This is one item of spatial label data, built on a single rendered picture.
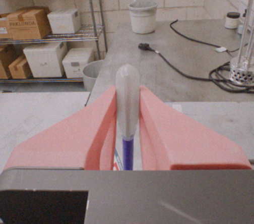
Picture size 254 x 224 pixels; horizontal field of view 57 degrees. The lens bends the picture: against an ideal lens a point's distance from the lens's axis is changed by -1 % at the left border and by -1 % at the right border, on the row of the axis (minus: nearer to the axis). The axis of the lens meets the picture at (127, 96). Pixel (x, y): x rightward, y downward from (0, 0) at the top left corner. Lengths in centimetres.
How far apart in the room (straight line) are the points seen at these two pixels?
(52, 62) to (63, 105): 180
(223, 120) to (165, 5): 202
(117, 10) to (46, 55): 85
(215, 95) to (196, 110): 11
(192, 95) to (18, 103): 52
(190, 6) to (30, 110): 209
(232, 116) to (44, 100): 53
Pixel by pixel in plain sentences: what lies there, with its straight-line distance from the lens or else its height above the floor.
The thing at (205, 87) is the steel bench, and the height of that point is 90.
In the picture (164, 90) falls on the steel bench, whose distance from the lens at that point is 72.
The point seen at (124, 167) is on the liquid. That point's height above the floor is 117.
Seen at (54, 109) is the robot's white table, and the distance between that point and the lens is 70.
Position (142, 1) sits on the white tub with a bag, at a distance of 114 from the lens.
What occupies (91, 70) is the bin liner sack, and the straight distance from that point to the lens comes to 205.
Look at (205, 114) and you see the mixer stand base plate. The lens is 62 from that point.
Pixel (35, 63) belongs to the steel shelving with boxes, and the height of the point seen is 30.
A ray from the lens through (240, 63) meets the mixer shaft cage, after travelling 50.
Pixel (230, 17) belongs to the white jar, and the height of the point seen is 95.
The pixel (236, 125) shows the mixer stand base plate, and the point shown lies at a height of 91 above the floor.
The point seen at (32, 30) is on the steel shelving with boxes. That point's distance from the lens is 241.
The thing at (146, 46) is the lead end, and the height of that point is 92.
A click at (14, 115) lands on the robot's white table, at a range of 74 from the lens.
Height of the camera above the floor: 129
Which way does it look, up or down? 34 degrees down
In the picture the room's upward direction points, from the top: 5 degrees counter-clockwise
